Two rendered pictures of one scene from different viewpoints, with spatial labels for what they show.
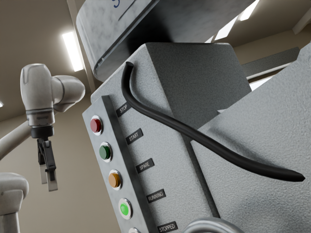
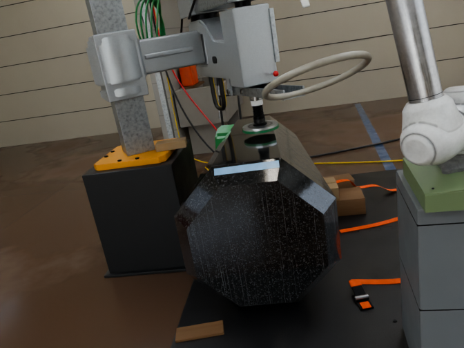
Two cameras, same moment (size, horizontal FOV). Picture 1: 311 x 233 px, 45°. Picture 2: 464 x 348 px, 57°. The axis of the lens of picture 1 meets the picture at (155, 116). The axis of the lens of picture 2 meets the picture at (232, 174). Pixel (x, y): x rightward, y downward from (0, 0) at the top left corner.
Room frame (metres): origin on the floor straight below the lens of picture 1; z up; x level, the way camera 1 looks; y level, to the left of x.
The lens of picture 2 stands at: (3.07, 0.74, 1.46)
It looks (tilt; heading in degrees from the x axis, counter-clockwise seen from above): 18 degrees down; 203
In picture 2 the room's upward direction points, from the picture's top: 10 degrees counter-clockwise
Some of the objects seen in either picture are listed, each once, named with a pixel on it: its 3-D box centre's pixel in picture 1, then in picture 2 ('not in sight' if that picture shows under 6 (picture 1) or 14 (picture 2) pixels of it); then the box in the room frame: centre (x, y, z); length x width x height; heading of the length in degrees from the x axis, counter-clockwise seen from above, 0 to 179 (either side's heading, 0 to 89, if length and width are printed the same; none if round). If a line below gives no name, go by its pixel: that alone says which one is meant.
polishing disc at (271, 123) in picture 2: not in sight; (259, 126); (0.67, -0.04, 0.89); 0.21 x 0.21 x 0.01
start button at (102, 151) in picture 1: (105, 152); not in sight; (0.63, 0.10, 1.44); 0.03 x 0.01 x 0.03; 42
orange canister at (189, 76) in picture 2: not in sight; (190, 74); (-2.20, -1.84, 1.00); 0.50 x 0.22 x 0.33; 10
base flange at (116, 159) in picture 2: not in sight; (139, 152); (0.64, -0.94, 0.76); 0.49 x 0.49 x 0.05; 14
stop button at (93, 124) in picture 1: (96, 125); not in sight; (0.63, 0.10, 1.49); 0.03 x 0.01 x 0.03; 42
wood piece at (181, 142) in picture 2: not in sight; (171, 144); (0.62, -0.69, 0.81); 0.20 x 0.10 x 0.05; 112
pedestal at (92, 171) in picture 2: not in sight; (151, 204); (0.64, -0.94, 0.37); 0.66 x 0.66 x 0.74; 14
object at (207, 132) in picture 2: not in sight; (214, 112); (-2.36, -1.65, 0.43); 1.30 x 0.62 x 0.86; 10
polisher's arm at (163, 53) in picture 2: not in sight; (147, 56); (0.50, -0.80, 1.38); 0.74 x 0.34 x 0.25; 135
